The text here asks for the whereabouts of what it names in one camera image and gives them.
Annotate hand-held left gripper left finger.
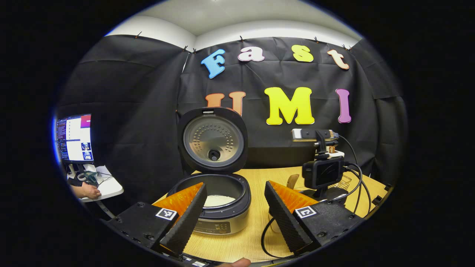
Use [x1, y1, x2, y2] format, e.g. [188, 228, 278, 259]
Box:
[106, 182, 208, 256]

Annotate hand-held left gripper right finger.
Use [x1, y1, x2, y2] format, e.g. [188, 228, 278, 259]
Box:
[264, 181, 366, 256]

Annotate grey rice cooker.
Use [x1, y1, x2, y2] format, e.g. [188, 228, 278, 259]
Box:
[166, 107, 252, 235]

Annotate white side table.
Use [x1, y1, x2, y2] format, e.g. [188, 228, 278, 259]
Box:
[69, 165, 124, 202]

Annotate black backdrop cloth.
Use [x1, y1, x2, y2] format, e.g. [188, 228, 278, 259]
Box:
[56, 35, 407, 204]

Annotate computer monitor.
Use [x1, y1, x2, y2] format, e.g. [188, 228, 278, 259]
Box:
[56, 114, 94, 164]

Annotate thick black gripper cable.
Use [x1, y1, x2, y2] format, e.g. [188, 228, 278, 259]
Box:
[261, 217, 297, 259]

